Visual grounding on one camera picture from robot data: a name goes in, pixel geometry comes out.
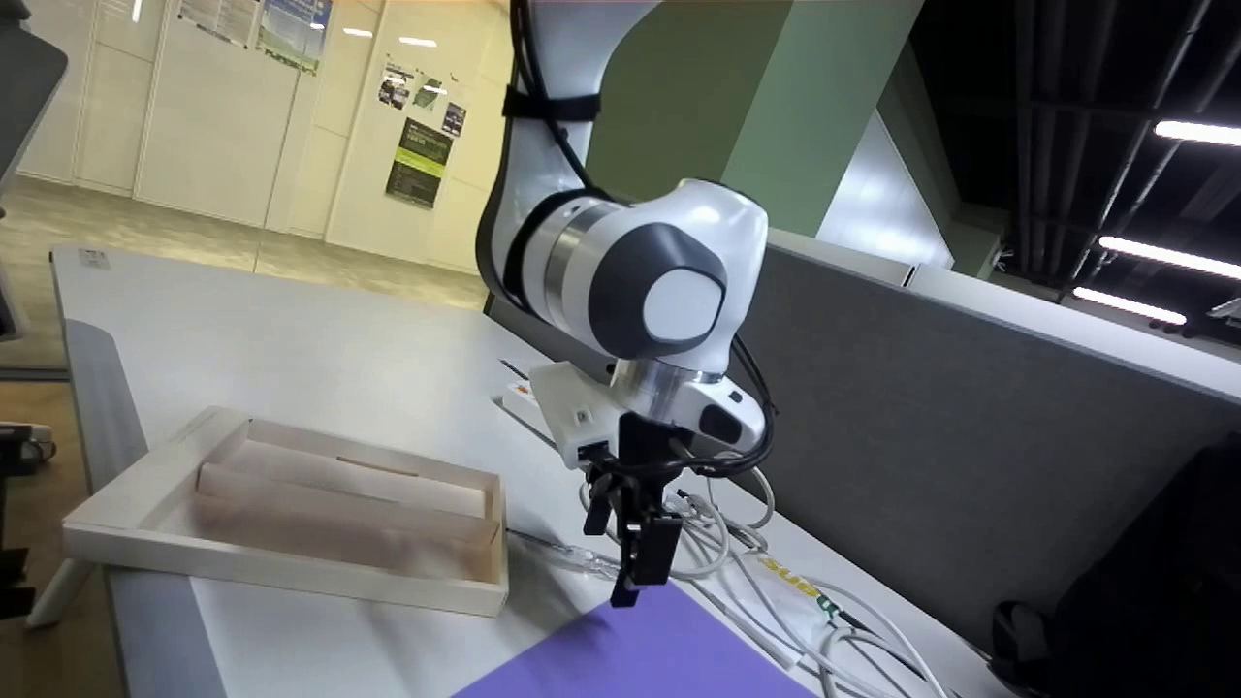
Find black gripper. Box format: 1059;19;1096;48
580;416;688;607

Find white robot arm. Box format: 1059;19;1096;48
473;0;773;607

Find beige wooden tray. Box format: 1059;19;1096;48
63;406;509;616

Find white power strip orange switches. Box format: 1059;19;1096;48
496;381;552;441

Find grey partition panel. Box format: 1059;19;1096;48
743;231;1241;641

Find green pillar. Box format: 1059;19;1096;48
589;0;955;267

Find green black wall poster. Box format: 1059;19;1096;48
383;121;452;208

